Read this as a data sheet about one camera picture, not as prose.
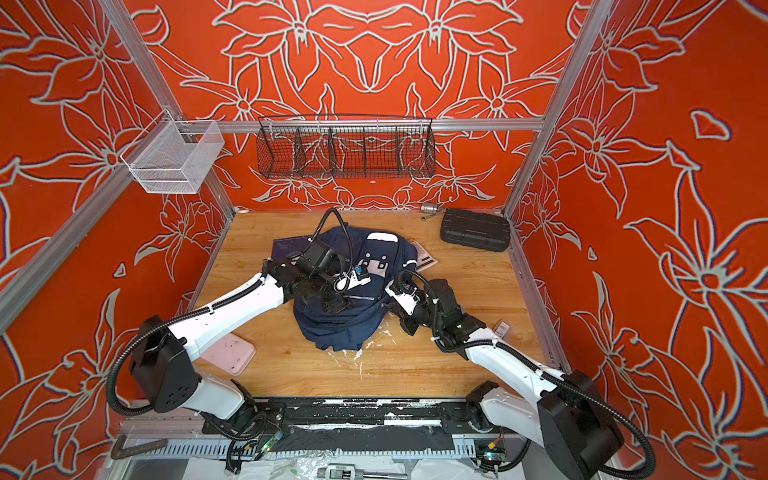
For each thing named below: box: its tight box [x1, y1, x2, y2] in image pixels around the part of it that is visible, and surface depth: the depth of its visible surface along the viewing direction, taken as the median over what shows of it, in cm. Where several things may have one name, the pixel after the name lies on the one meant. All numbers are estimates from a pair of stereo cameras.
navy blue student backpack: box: [293, 226, 417, 352], surface depth 84 cm
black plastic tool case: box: [441, 208, 511, 252], surface depth 108 cm
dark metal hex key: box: [111, 435, 168, 459], surface depth 71 cm
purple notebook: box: [271, 235, 315, 261], surface depth 109 cm
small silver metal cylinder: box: [420, 202, 439, 214], surface depth 120 cm
